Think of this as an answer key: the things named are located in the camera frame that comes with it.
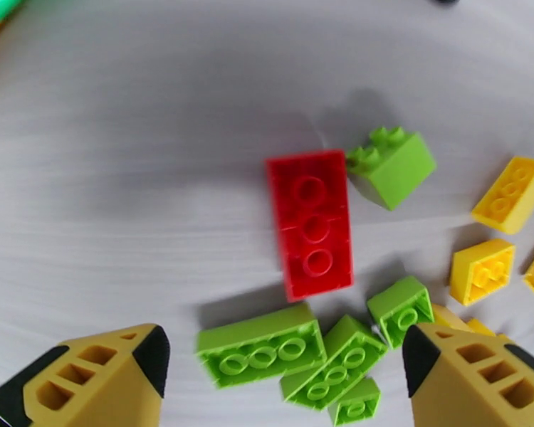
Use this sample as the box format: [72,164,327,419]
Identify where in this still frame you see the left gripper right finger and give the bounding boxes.
[402,323,534,427]

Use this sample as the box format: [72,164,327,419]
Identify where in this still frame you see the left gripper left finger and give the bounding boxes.
[0,323,172,427]

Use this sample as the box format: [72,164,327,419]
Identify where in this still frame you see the long green lego brick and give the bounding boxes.
[195,302,328,390]
[279,314,389,411]

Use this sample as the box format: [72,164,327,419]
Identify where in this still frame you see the small green lego brick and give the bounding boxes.
[367,275,436,349]
[327,376,382,427]
[345,125,438,212]

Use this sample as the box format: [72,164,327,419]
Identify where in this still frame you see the green plastic bin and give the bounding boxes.
[0,0,30,23]

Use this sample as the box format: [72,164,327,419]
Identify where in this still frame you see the red lego brick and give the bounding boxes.
[266,149,355,303]

